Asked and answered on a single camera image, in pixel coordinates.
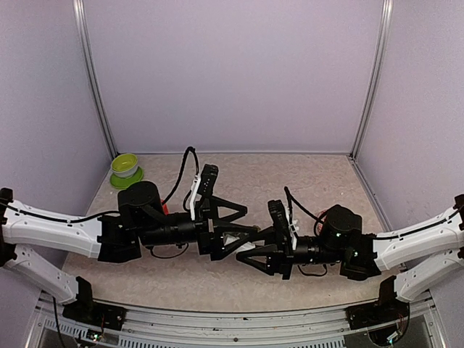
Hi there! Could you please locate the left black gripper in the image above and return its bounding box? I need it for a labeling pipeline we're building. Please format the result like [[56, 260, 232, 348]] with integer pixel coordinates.
[[137, 196, 258, 262]]

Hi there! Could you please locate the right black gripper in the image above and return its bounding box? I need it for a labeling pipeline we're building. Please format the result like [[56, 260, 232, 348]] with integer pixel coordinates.
[[236, 227, 345, 281]]

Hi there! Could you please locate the small white pill bottle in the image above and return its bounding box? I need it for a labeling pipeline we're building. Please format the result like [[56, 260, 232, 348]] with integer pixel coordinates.
[[223, 233, 257, 253]]

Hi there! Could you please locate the orange pill bottle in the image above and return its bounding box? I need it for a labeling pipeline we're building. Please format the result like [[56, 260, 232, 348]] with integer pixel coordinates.
[[161, 201, 170, 215]]

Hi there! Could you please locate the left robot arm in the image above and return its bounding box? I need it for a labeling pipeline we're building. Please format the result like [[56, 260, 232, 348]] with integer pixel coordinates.
[[1, 165, 258, 323]]

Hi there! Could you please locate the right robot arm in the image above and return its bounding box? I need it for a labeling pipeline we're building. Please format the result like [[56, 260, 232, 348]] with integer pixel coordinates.
[[236, 195, 463, 322]]

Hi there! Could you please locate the red patterned bowl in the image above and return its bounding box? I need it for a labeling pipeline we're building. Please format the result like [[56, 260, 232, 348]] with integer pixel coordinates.
[[315, 210, 327, 226]]

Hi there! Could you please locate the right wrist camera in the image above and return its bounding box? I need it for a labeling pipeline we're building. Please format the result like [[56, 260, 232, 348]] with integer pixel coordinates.
[[268, 199, 292, 241]]

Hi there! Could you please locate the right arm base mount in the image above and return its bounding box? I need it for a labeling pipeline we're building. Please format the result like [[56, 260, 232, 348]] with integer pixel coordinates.
[[345, 301, 410, 330]]

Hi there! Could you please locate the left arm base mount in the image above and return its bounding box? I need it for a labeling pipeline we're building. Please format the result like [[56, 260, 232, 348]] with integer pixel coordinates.
[[62, 302, 127, 331]]

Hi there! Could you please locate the right aluminium frame post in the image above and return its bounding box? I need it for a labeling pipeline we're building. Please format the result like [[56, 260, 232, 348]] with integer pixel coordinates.
[[350, 0, 394, 162]]

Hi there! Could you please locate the aluminium frame post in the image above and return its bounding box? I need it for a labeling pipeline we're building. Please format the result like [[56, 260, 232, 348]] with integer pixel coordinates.
[[350, 0, 394, 162], [72, 0, 119, 159]]

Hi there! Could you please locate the left aluminium frame post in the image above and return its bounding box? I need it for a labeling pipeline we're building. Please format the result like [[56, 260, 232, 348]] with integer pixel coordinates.
[[72, 0, 119, 159]]

